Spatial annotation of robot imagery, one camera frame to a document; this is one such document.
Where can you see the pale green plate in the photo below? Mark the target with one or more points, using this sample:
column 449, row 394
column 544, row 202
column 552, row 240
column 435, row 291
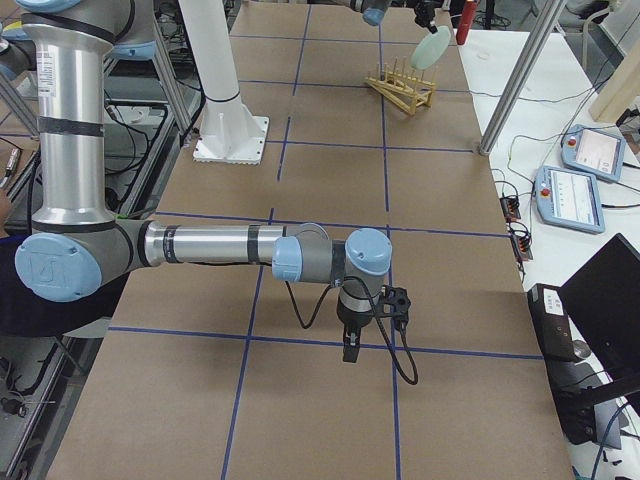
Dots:
column 431, row 48

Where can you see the aluminium frame post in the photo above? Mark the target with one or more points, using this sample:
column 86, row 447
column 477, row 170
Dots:
column 532, row 48

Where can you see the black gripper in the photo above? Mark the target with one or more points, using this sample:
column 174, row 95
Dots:
column 425, row 11
column 351, row 320

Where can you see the wooden board leaning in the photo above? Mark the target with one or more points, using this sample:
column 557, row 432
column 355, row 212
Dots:
column 620, row 90

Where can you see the near orange connector block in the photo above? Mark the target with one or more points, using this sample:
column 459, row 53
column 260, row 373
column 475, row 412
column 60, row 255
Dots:
column 521, row 240

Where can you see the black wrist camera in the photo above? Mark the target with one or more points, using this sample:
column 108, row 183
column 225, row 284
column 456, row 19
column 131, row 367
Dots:
column 395, row 304

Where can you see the orange connector block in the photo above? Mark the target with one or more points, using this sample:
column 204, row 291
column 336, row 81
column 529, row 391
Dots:
column 510, row 203
column 521, row 240

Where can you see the far orange connector block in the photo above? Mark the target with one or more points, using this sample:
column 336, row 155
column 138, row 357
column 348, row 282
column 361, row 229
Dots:
column 510, row 203

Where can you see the teach pendant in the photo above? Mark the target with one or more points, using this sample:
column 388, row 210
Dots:
column 569, row 199
column 594, row 151

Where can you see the red cylinder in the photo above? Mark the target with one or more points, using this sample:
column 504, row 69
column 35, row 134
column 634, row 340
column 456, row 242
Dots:
column 466, row 21

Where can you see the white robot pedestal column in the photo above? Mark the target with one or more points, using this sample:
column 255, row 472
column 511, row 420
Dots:
column 228, row 131

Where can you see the near teach pendant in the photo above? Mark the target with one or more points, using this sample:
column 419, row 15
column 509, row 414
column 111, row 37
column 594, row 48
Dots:
column 569, row 199

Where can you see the black box with label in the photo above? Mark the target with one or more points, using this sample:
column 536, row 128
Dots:
column 551, row 323

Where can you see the black monitor on stand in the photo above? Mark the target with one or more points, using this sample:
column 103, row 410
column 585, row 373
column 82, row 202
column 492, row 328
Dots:
column 602, row 300

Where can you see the far teach pendant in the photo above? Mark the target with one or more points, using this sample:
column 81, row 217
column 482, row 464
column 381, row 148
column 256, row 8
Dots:
column 594, row 151

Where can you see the wooden dish rack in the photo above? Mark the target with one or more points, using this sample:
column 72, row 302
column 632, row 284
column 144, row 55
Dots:
column 404, row 87

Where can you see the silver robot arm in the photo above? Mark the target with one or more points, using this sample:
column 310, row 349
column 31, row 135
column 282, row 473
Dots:
column 373, row 11
column 78, row 245

